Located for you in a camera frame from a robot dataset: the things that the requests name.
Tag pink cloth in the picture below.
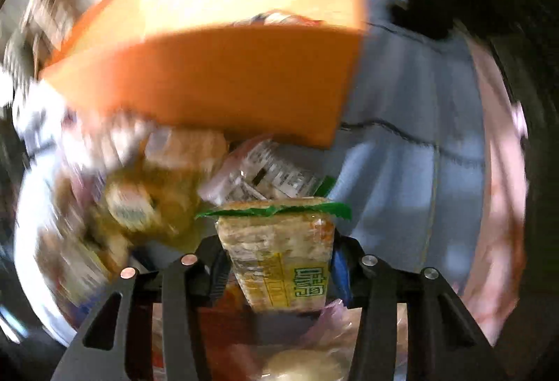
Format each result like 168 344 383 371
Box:
452 34 530 347

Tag red blue snack packet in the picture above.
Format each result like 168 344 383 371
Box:
249 9 325 28

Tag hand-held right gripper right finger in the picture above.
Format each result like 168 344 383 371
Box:
329 237 507 381

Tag orange box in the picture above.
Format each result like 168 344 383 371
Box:
38 0 366 148

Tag cracker packet with green seal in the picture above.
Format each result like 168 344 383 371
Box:
194 196 353 312

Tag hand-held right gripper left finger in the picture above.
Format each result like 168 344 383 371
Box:
50 235 232 381

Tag pink white snack packet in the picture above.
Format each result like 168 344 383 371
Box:
198 135 327 208

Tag blue striped cloth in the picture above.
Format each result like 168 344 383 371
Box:
13 0 487 347

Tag yellow white snack packet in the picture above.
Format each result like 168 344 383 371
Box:
38 227 119 308

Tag round bread packet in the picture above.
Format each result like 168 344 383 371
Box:
261 347 345 381

